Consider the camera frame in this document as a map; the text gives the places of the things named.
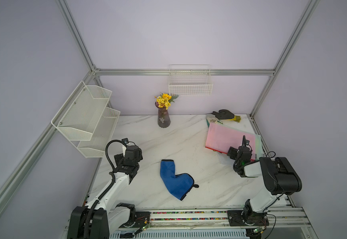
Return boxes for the green zipper mesh document bag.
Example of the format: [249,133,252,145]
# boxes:
[255,134,264,160]

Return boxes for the pink mesh document bag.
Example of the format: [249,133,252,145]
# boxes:
[205,123,256,160]

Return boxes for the blue microfiber cleaning cloth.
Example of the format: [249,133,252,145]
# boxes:
[160,159,199,201]

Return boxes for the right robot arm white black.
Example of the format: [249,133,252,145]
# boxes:
[227,136,302,221]

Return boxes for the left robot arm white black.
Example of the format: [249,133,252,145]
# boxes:
[66,145,143,239]

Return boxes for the black yellow work glove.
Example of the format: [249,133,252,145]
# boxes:
[212,109,241,122]

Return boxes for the green white work glove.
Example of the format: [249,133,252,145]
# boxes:
[206,114,223,127]

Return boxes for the dark purple glass vase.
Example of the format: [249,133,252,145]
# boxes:
[155,102,171,128]

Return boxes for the white two-tier mesh shelf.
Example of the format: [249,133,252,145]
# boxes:
[51,81,121,158]

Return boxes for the yellow artificial flowers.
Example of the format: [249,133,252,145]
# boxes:
[155,93,178,110]

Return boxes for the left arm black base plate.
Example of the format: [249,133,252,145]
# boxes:
[123,211,151,228]

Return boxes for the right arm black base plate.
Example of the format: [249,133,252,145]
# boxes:
[227,210,269,227]

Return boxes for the aluminium frame rail base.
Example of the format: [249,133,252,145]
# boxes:
[113,206,318,239]

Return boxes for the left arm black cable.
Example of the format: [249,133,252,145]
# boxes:
[83,139,129,238]

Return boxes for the white wire wall basket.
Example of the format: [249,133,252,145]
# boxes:
[168,64,213,96]

